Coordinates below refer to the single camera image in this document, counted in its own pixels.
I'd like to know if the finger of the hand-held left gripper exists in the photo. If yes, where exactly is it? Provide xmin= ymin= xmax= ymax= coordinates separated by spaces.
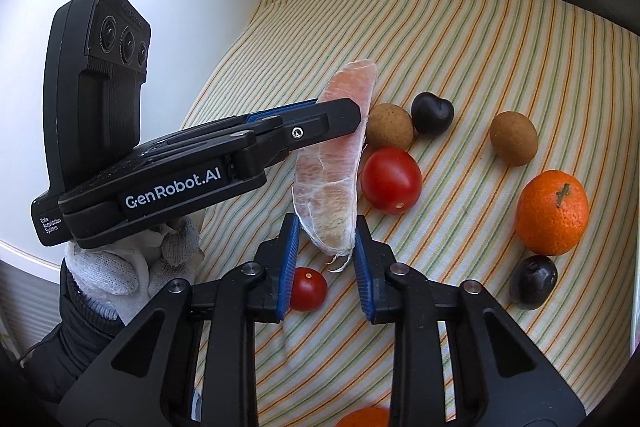
xmin=135 ymin=103 xmax=323 ymax=158
xmin=225 ymin=98 xmax=362 ymax=180

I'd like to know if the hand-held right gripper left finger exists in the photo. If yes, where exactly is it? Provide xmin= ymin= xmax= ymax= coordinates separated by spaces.
xmin=57 ymin=213 xmax=301 ymax=427

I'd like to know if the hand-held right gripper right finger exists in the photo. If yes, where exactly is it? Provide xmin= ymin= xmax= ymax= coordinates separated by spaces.
xmin=352 ymin=216 xmax=586 ymax=427

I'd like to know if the peeled pomelo segment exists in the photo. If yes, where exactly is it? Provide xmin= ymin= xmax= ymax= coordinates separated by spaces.
xmin=291 ymin=59 xmax=378 ymax=273

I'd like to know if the large orange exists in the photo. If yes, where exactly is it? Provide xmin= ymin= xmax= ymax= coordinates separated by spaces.
xmin=335 ymin=406 xmax=392 ymax=427

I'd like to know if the dark round plum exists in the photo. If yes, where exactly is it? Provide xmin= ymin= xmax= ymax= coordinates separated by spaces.
xmin=509 ymin=254 xmax=558 ymax=310

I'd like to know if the mandarin with green stem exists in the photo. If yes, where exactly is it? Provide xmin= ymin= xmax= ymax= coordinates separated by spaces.
xmin=515 ymin=169 xmax=591 ymax=257

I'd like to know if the brown round fruit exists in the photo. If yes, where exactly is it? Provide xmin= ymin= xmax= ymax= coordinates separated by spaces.
xmin=366 ymin=103 xmax=415 ymax=151
xmin=489 ymin=111 xmax=539 ymax=166

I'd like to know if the person's left forearm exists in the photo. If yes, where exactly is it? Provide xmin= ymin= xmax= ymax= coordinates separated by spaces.
xmin=20 ymin=259 xmax=131 ymax=408

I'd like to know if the person's left hand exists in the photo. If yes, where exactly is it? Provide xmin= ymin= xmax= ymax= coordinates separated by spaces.
xmin=64 ymin=214 xmax=206 ymax=323

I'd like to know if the small red cherry tomato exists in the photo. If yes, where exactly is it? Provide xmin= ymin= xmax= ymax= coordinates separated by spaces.
xmin=289 ymin=267 xmax=328 ymax=313

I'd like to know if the large red tomato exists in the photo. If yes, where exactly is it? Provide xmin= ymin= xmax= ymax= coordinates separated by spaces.
xmin=361 ymin=147 xmax=423 ymax=216

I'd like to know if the dark heart-shaped plum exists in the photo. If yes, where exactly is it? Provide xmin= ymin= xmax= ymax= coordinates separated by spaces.
xmin=411 ymin=92 xmax=456 ymax=136

